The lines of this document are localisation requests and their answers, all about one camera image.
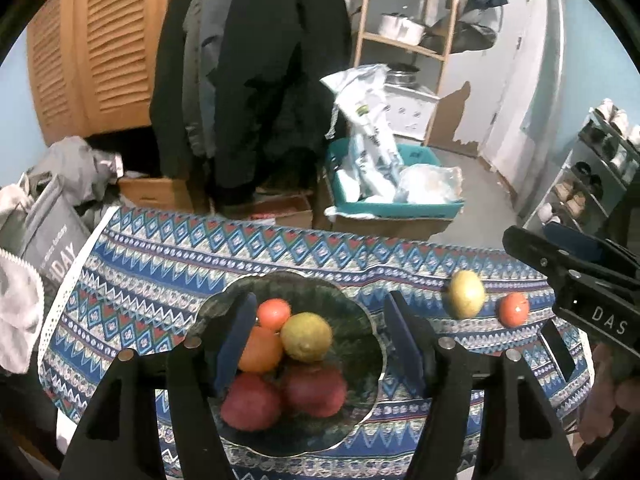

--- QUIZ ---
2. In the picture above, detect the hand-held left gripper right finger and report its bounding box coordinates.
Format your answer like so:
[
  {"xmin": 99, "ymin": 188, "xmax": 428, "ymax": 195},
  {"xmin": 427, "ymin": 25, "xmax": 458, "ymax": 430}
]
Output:
[{"xmin": 384, "ymin": 290, "xmax": 583, "ymax": 480}]

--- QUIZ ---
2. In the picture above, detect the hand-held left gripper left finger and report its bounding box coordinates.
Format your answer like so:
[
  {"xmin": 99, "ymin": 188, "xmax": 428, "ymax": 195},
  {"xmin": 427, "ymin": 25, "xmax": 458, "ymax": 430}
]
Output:
[{"xmin": 59, "ymin": 290, "xmax": 258, "ymax": 480}]

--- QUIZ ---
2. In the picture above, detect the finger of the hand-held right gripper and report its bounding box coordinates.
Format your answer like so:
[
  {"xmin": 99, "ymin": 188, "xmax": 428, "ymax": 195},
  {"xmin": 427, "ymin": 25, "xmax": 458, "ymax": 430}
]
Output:
[
  {"xmin": 502, "ymin": 226, "xmax": 576, "ymax": 286},
  {"xmin": 542, "ymin": 222, "xmax": 636, "ymax": 266}
]

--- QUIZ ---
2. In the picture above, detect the orange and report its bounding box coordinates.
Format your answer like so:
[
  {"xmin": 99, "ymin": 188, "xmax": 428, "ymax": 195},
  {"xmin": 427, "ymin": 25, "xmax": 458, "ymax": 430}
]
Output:
[{"xmin": 237, "ymin": 326, "xmax": 285, "ymax": 374}]

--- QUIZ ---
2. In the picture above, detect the small orange-red tomato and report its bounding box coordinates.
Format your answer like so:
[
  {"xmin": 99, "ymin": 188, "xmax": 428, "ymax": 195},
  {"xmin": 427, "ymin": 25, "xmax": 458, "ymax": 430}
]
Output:
[
  {"xmin": 498, "ymin": 292, "xmax": 530, "ymax": 326},
  {"xmin": 256, "ymin": 298, "xmax": 292, "ymax": 332}
]

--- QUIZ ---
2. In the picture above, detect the small red apple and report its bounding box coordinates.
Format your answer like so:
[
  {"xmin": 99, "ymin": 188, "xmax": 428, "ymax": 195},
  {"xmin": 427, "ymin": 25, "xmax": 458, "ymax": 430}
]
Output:
[{"xmin": 220, "ymin": 372, "xmax": 282, "ymax": 432}]

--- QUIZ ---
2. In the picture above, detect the yellow-green lemon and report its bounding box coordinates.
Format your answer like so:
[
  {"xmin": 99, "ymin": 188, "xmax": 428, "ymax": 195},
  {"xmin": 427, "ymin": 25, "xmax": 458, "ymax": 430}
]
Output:
[{"xmin": 280, "ymin": 312, "xmax": 334, "ymax": 363}]

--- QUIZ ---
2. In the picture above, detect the dark glass plate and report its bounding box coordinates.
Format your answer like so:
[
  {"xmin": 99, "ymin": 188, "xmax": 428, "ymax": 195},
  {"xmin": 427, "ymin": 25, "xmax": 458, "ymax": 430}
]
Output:
[{"xmin": 184, "ymin": 271, "xmax": 386, "ymax": 457}]

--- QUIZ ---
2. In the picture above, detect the yellow lemon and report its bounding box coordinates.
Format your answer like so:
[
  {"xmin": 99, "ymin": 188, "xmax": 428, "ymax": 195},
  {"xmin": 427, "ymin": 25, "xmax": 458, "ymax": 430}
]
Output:
[{"xmin": 446, "ymin": 270, "xmax": 487, "ymax": 319}]

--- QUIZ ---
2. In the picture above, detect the large red apple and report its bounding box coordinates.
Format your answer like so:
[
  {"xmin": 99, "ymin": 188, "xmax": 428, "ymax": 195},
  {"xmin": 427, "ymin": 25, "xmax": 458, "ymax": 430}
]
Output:
[{"xmin": 282, "ymin": 362, "xmax": 348, "ymax": 418}]

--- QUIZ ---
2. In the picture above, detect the person's right hand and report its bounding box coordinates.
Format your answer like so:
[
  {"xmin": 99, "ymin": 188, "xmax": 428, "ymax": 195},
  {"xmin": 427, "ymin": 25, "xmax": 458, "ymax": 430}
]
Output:
[{"xmin": 580, "ymin": 345, "xmax": 640, "ymax": 443}]

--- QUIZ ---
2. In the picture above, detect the shoe rack with shoes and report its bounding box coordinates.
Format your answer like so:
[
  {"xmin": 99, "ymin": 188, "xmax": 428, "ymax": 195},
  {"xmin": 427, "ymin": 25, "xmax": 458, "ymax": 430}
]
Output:
[{"xmin": 537, "ymin": 99, "xmax": 640, "ymax": 223}]

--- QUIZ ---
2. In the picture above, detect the blue patterned tablecloth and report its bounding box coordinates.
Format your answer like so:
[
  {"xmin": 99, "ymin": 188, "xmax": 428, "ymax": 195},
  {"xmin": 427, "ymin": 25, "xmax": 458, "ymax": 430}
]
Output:
[{"xmin": 37, "ymin": 205, "xmax": 596, "ymax": 480}]

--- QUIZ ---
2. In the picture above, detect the large cardboard box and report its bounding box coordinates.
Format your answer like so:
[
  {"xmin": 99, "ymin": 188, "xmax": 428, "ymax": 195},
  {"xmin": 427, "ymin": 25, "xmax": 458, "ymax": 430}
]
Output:
[{"xmin": 312, "ymin": 175, "xmax": 466, "ymax": 241}]

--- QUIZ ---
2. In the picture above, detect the clear plastic bag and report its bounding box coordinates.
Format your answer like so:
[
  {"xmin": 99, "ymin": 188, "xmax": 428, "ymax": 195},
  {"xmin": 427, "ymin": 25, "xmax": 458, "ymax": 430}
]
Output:
[{"xmin": 395, "ymin": 164, "xmax": 465, "ymax": 204}]

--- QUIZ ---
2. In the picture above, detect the flat cardboard box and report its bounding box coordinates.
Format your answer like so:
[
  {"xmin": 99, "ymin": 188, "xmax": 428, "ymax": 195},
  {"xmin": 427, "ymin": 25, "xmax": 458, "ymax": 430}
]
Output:
[{"xmin": 250, "ymin": 195, "xmax": 313, "ymax": 228}]

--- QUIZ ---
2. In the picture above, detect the teal plastic bin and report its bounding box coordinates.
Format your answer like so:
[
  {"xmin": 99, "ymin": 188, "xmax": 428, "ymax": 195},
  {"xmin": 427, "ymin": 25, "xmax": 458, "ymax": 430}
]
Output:
[{"xmin": 325, "ymin": 137, "xmax": 466, "ymax": 218}]

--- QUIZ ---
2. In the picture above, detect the small cardboard box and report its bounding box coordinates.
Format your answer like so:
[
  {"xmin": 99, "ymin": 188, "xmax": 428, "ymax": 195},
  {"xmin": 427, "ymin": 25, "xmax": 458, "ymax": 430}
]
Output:
[{"xmin": 117, "ymin": 176, "xmax": 193, "ymax": 211}]

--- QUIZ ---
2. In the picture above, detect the white door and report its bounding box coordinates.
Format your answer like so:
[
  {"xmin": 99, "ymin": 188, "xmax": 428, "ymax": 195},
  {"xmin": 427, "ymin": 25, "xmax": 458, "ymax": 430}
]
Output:
[{"xmin": 477, "ymin": 0, "xmax": 566, "ymax": 186}]

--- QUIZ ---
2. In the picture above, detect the white printed plastic bag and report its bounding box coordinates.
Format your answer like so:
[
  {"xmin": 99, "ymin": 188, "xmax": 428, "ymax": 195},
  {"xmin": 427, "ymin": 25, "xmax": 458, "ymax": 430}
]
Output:
[{"xmin": 320, "ymin": 63, "xmax": 406, "ymax": 201}]

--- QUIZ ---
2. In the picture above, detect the metal pot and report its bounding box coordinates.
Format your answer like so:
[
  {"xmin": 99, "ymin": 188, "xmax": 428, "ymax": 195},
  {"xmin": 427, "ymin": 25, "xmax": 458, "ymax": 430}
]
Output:
[{"xmin": 385, "ymin": 62, "xmax": 421, "ymax": 86}]

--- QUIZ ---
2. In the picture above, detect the grey tote bag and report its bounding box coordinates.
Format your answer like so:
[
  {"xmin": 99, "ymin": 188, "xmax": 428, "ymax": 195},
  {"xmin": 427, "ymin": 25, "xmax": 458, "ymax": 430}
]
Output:
[{"xmin": 0, "ymin": 172, "xmax": 91, "ymax": 286}]

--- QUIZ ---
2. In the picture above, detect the white cloth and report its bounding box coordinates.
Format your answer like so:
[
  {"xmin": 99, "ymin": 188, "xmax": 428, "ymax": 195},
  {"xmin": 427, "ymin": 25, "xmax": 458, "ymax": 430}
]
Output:
[{"xmin": 0, "ymin": 255, "xmax": 47, "ymax": 375}]

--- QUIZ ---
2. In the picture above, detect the pile of grey clothes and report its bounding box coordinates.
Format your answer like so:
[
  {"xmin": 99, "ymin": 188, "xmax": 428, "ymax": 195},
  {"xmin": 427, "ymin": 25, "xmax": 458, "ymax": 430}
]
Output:
[{"xmin": 37, "ymin": 136, "xmax": 123, "ymax": 226}]

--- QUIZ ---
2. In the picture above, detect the dark hanging coat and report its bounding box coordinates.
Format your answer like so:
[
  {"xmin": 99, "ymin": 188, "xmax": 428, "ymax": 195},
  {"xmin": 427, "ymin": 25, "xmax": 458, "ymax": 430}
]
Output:
[{"xmin": 149, "ymin": 0, "xmax": 211, "ymax": 173}]

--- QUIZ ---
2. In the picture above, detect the white pot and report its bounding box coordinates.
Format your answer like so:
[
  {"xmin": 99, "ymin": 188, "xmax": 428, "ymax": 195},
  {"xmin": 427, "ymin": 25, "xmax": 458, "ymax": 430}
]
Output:
[{"xmin": 378, "ymin": 12, "xmax": 426, "ymax": 45}]

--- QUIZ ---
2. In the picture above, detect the grey hanging jacket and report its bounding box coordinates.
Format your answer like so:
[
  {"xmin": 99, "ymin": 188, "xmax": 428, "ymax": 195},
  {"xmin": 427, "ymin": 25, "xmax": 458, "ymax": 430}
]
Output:
[{"xmin": 182, "ymin": 0, "xmax": 241, "ymax": 156}]

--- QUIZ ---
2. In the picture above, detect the black hanging coat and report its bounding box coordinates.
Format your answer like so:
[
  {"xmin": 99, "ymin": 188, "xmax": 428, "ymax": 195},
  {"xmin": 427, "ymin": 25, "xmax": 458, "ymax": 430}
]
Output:
[{"xmin": 205, "ymin": 0, "xmax": 353, "ymax": 206}]

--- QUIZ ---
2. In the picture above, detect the wooden shelf rack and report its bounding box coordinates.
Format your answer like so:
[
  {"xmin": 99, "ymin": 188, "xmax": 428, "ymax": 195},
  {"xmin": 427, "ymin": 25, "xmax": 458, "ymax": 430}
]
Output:
[{"xmin": 352, "ymin": 0, "xmax": 463, "ymax": 146}]

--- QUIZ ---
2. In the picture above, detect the wooden louvered cabinet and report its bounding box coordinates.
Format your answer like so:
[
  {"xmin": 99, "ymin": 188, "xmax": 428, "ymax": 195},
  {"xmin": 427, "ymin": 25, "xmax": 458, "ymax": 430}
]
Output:
[{"xmin": 25, "ymin": 0, "xmax": 183, "ymax": 146}]

